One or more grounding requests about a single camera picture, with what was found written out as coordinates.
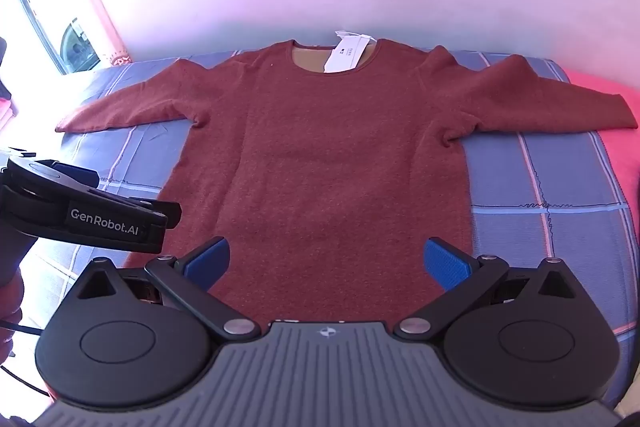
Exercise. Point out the person's left forearm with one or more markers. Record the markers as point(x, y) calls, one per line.
point(15, 277)

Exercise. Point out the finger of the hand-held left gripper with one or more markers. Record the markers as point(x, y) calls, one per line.
point(150, 208)

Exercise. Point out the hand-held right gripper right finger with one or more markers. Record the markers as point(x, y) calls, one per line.
point(444, 264)

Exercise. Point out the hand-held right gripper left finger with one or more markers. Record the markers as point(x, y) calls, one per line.
point(212, 258)

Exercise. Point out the rust red long-sleeve sweater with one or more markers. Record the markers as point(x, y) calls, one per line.
point(320, 167)

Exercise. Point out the blue plaid bedsheet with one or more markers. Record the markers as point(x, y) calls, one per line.
point(505, 177)

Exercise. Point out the white paper clothing tag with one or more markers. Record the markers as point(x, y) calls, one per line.
point(347, 53)

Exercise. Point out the pink bed cover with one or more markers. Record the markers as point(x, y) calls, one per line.
point(620, 147)

